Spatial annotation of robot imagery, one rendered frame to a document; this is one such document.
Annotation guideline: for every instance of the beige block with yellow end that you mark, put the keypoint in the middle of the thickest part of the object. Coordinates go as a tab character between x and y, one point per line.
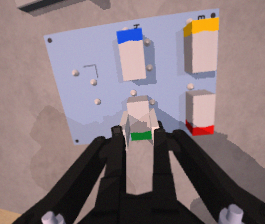
200	45

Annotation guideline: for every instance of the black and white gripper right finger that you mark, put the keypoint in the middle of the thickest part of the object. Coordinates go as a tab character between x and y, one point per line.
227	202

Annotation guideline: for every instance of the white block with red end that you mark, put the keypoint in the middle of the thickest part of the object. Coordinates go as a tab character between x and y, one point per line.
200	111

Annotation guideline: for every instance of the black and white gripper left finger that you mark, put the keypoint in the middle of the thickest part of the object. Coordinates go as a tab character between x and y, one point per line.
65	200

